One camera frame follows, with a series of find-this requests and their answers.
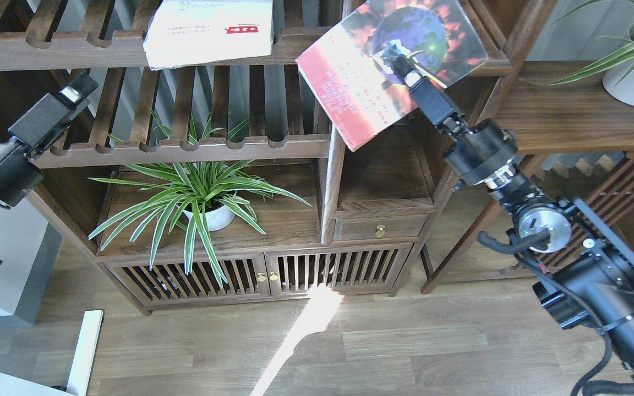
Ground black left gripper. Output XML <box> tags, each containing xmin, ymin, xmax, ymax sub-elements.
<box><xmin>0</xmin><ymin>73</ymin><xmax>98</xmax><ymax>208</ymax></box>

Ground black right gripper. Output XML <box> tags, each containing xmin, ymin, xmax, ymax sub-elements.
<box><xmin>391</xmin><ymin>54</ymin><xmax>518</xmax><ymax>190</ymax></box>

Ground red cover book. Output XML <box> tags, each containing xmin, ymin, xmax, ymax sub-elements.
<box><xmin>296</xmin><ymin>1</ymin><xmax>489</xmax><ymax>151</ymax></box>

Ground white book red label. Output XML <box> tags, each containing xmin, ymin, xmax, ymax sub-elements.
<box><xmin>143</xmin><ymin>1</ymin><xmax>274</xmax><ymax>70</ymax></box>

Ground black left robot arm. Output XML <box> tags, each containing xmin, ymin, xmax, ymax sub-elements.
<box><xmin>0</xmin><ymin>73</ymin><xmax>98</xmax><ymax>265</ymax></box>

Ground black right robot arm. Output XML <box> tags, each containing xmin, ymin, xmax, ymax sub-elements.
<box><xmin>381</xmin><ymin>45</ymin><xmax>634</xmax><ymax>395</ymax></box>

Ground spider plant white pot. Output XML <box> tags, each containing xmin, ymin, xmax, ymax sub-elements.
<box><xmin>88</xmin><ymin>159</ymin><xmax>303</xmax><ymax>283</ymax></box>

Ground dark wooden bookshelf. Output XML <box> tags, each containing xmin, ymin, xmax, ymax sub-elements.
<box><xmin>0</xmin><ymin>0</ymin><xmax>554</xmax><ymax>317</ymax></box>

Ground wooden side table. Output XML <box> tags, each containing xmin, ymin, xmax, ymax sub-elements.
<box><xmin>416</xmin><ymin>61</ymin><xmax>634</xmax><ymax>295</ymax></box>

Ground white table leg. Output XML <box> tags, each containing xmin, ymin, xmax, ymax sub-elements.
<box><xmin>66</xmin><ymin>309</ymin><xmax>104</xmax><ymax>395</ymax></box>

